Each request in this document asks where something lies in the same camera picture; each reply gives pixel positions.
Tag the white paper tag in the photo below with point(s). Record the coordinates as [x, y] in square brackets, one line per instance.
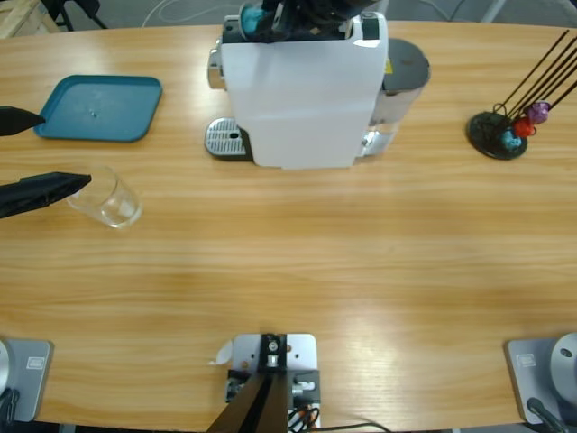
[223, 354]

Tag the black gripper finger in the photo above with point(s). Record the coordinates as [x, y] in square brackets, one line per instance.
[276, 5]
[281, 29]
[40, 191]
[18, 121]

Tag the grey base plate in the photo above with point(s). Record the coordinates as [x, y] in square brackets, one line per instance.
[31, 374]
[523, 374]

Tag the white mount with dark post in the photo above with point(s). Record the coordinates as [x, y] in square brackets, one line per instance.
[302, 347]

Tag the clear water tank grey lid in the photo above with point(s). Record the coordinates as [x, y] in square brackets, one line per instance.
[405, 63]

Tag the metal drip tray grate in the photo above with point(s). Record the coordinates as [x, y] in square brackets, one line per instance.
[223, 135]

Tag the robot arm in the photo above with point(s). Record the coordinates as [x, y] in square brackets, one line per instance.
[2, 365]
[563, 361]

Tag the teal plastic serving tray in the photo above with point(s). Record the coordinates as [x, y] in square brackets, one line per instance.
[97, 108]

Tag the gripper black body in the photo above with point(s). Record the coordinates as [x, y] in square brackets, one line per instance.
[324, 11]

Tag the red coffee capsule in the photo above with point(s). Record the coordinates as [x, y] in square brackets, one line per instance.
[524, 127]

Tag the purple coffee capsule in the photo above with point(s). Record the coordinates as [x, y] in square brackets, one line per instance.
[538, 113]

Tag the clear drinking glass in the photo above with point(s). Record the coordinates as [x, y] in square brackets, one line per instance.
[112, 203]

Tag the white capsule coffee machine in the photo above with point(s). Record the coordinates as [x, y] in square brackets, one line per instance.
[306, 99]

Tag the black stand legs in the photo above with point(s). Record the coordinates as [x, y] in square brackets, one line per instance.
[76, 9]

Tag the teal coffee capsule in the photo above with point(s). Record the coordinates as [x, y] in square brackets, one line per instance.
[511, 140]
[250, 18]

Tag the black capsule holder with rods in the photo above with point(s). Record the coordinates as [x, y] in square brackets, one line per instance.
[484, 131]

